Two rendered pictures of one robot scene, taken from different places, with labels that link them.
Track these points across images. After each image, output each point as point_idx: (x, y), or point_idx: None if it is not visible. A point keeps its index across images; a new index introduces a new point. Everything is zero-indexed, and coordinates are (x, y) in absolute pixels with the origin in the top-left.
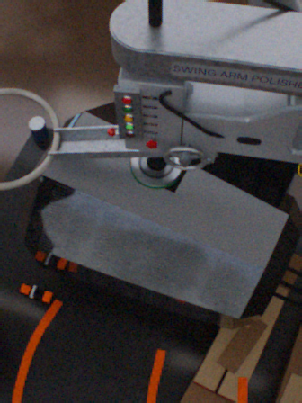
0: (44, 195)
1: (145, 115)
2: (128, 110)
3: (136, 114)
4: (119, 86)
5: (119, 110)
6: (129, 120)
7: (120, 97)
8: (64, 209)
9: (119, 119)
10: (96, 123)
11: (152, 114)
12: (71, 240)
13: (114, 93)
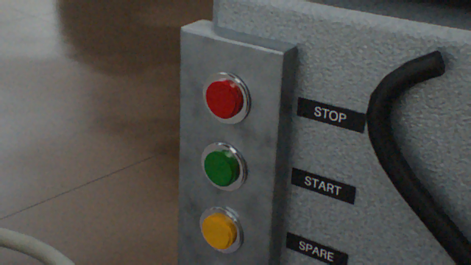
0: None
1: (294, 243)
2: (224, 163)
3: (253, 210)
4: (211, 25)
5: (190, 169)
6: (221, 242)
7: (204, 80)
8: None
9: (188, 232)
10: None
11: (325, 244)
12: None
13: (182, 43)
